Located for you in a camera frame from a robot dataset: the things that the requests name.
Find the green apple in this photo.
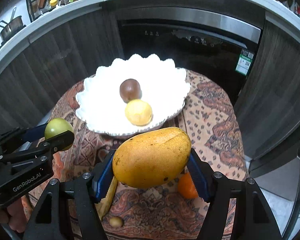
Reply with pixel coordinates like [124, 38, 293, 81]
[44, 118, 74, 140]

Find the yellow banana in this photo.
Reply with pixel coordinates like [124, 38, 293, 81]
[95, 177, 118, 220]

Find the small yellow loquat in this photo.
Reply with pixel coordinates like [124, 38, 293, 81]
[109, 217, 123, 228]

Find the orange mandarin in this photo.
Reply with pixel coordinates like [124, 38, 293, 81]
[177, 172, 199, 199]

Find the yellow orange mango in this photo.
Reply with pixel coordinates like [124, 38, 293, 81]
[113, 127, 191, 189]

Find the person's left hand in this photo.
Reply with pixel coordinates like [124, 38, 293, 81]
[0, 198, 27, 233]

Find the dark wood cabinet door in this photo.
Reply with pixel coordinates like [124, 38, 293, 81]
[0, 10, 123, 134]

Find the white scalloped fruit bowl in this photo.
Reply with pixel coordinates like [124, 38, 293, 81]
[76, 54, 191, 137]

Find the patterned paisley tablecloth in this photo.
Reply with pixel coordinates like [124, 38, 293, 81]
[51, 71, 247, 239]

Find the yellow lemon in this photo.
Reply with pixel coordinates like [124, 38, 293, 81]
[125, 99, 153, 126]

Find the brown kiwi fruit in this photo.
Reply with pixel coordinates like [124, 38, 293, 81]
[120, 79, 142, 103]

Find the steel saucepan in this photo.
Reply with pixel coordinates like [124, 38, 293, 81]
[0, 6, 26, 45]

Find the yellow capped bottle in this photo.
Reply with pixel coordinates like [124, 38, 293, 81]
[50, 0, 58, 8]

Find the green energy label sticker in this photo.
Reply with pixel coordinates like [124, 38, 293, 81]
[235, 49, 254, 76]

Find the black built-in dishwasher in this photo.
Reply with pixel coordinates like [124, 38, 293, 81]
[115, 7, 262, 103]

